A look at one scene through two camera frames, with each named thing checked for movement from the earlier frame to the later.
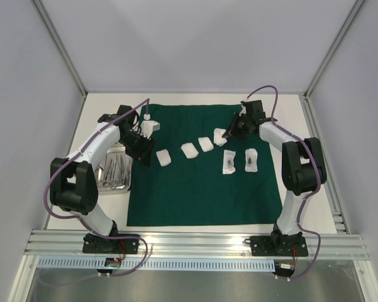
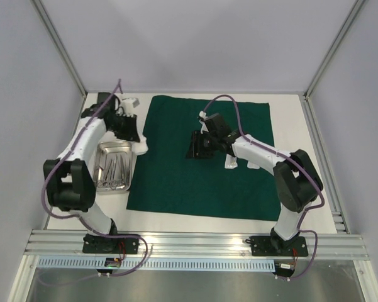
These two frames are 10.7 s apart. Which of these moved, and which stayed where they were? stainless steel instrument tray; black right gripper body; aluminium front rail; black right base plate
Moved: black right gripper body
Stayed: stainless steel instrument tray; aluminium front rail; black right base plate
